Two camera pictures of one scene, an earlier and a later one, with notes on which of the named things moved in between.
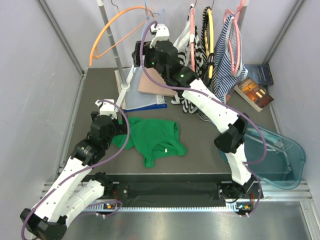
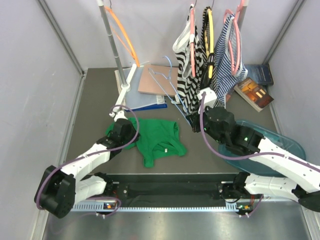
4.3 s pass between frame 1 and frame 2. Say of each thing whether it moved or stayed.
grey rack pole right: stayed
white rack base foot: stayed
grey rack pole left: stayed
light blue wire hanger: moved
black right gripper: moved
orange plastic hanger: moved
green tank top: stayed
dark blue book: stayed
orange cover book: stayed
